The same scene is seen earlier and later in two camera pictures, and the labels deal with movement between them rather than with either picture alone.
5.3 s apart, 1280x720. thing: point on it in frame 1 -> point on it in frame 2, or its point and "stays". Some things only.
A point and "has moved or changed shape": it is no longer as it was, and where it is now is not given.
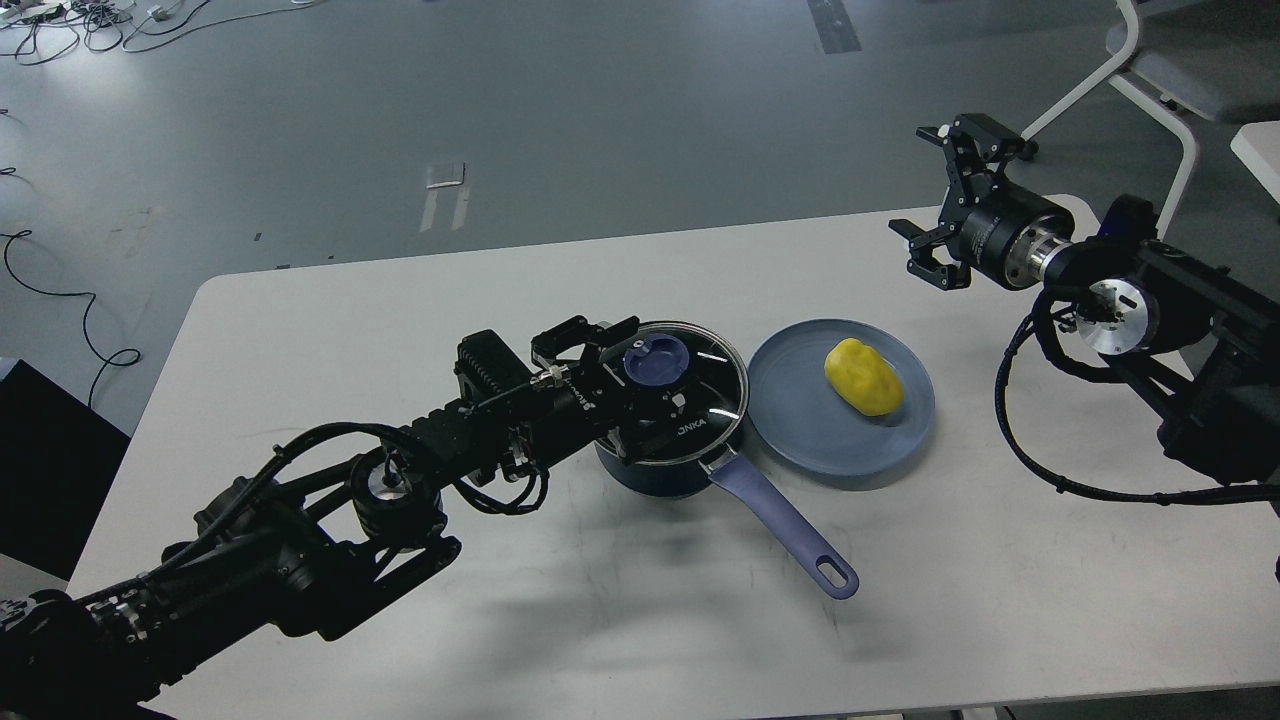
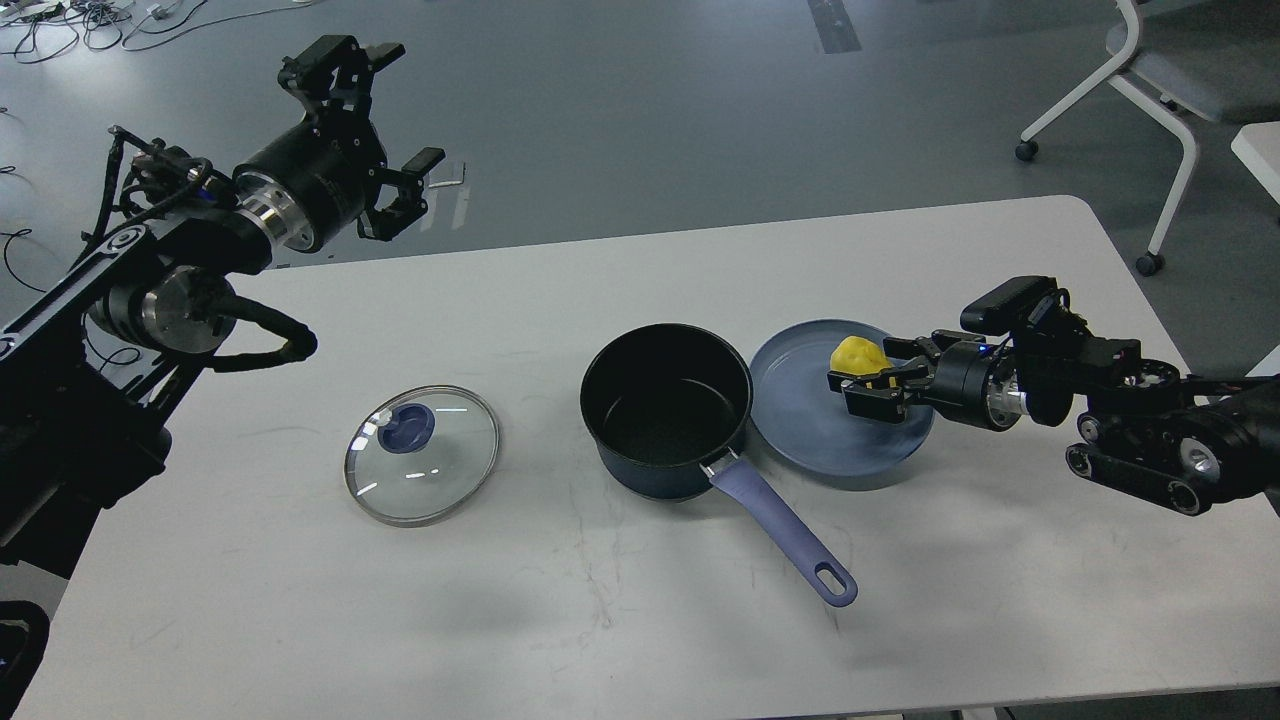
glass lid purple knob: [682, 391] has moved or changed shape
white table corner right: [1257, 145] stays
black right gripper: [1000, 230] -> [964, 380]
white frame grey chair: [1220, 58] stays
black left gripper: [574, 408] -> [308, 185]
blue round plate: [798, 418] stays
